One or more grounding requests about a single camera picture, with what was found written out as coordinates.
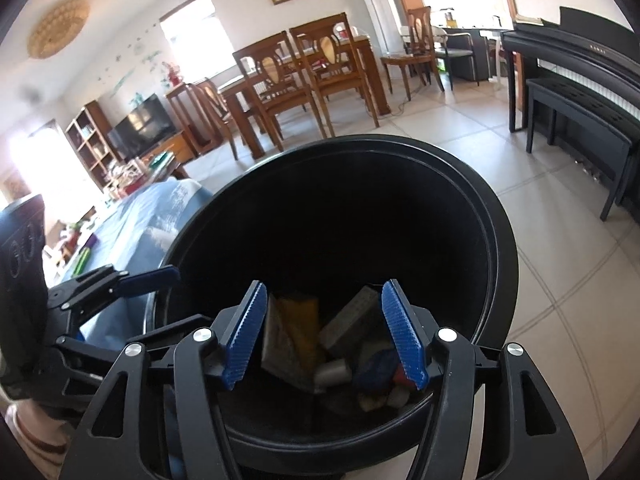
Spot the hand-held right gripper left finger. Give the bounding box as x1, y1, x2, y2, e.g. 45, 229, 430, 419
60, 280, 269, 480

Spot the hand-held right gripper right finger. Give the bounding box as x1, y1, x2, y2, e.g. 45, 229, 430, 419
381, 278, 589, 480

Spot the beige crumpled paper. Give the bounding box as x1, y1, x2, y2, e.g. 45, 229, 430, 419
357, 392, 389, 414

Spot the black piano bench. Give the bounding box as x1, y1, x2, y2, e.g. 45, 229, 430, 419
525, 77, 640, 222

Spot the grey armchair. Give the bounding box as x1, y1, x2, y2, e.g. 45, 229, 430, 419
439, 27, 494, 84

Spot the grey dotted box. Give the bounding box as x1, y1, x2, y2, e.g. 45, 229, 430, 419
319, 285, 382, 359

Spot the small white cylinder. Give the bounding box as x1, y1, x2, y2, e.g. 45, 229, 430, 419
313, 358, 351, 387

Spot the black round trash bin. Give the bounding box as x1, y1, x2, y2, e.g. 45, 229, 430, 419
142, 133, 520, 477

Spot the gold foil sachet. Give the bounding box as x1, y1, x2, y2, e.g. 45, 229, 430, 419
278, 296, 322, 363

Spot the blue crumpled wrapper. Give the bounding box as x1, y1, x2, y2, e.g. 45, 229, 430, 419
352, 344, 401, 394

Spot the cluttered coffee table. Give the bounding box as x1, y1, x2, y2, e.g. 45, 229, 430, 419
107, 152, 192, 197

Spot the wooden bookshelf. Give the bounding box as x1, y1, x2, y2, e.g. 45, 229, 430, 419
64, 100, 122, 194

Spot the wooden dining table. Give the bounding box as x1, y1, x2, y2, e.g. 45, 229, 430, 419
218, 34, 392, 159

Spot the round woven ceiling lamp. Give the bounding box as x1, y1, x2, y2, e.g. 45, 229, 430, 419
27, 0, 91, 60

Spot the black upright piano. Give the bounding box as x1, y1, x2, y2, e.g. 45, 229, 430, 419
501, 5, 640, 207

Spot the white standing air conditioner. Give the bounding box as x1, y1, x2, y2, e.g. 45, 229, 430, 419
352, 0, 409, 59

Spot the green tube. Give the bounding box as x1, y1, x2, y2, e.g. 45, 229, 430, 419
72, 249, 94, 277

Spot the window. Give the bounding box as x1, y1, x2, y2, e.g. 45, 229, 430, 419
159, 0, 236, 87

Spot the blue tablecloth table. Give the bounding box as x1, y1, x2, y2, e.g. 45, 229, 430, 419
50, 179, 217, 342

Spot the white cardboard carton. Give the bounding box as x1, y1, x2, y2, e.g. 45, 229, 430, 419
261, 294, 317, 395

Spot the wooden dining chair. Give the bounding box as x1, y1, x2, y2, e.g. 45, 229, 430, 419
232, 31, 329, 152
380, 5, 446, 102
189, 77, 242, 162
288, 11, 382, 129

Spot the wooden television stand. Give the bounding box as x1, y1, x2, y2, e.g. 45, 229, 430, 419
144, 130, 199, 164

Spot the flat screen television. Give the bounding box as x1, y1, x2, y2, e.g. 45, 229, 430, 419
106, 93, 177, 160

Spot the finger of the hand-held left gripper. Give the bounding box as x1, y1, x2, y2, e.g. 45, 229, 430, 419
47, 265, 181, 314
54, 314, 217, 377

